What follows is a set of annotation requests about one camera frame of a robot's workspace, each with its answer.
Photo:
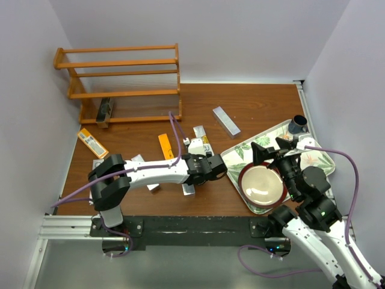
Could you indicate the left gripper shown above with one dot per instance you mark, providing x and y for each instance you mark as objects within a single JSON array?
[{"x": 208, "y": 155}]

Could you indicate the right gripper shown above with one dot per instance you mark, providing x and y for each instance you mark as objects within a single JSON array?
[{"x": 260, "y": 153}]

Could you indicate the orange toothpaste box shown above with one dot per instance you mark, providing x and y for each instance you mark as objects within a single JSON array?
[{"x": 165, "y": 146}]

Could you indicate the black toothpaste box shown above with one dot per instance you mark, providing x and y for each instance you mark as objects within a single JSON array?
[
  {"x": 95, "y": 164},
  {"x": 104, "y": 113}
]

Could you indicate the yellow toothpaste box with barcode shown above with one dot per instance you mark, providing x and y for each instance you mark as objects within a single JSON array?
[{"x": 90, "y": 141}]

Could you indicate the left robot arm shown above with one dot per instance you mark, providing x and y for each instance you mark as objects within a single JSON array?
[{"x": 114, "y": 177}]

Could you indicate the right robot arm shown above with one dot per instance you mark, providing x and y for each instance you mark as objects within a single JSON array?
[{"x": 315, "y": 225}]

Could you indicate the orange wooden three-tier shelf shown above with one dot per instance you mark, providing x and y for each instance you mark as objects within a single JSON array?
[{"x": 143, "y": 81}]

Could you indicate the leaf patterned white tray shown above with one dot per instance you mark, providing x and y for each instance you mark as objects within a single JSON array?
[{"x": 240, "y": 155}]

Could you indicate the dark blue mug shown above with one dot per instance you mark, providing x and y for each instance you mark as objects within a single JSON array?
[{"x": 298, "y": 125}]

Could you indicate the silver gold R&O toothpaste box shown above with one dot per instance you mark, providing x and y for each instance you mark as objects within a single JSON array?
[{"x": 201, "y": 133}]

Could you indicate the red rimmed cream plate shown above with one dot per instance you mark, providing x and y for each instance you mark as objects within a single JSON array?
[{"x": 261, "y": 186}]

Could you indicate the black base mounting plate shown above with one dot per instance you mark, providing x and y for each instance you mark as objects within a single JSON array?
[{"x": 202, "y": 231}]

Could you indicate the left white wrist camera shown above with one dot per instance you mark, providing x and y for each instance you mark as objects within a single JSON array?
[{"x": 194, "y": 146}]

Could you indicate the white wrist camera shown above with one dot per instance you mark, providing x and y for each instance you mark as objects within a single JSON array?
[
  {"x": 194, "y": 146},
  {"x": 300, "y": 146}
]

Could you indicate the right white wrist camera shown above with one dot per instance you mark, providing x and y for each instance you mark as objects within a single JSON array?
[{"x": 300, "y": 146}]

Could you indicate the aluminium frame rail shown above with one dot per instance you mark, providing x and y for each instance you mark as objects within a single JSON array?
[{"x": 59, "y": 228}]

